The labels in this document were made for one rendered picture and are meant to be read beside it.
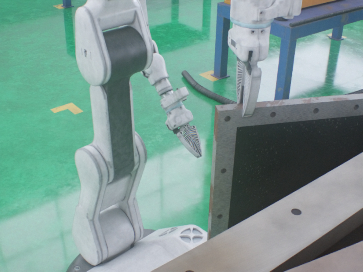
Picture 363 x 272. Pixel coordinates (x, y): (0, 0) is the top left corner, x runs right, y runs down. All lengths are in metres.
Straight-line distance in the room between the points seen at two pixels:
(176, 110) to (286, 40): 1.94
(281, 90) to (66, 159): 1.65
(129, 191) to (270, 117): 1.00
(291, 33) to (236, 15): 2.63
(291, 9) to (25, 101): 3.14
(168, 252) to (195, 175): 1.01
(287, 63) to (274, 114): 2.58
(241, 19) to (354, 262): 0.57
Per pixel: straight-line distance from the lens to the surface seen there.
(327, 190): 0.60
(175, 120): 1.75
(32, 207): 2.78
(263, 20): 0.92
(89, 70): 1.51
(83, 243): 2.03
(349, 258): 0.49
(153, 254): 1.98
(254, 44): 0.92
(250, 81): 0.96
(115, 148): 1.69
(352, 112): 1.14
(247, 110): 1.00
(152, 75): 1.78
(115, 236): 1.99
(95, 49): 1.47
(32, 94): 4.00
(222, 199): 1.13
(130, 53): 1.52
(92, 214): 1.87
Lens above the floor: 1.69
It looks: 31 degrees down
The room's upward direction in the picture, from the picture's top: 2 degrees clockwise
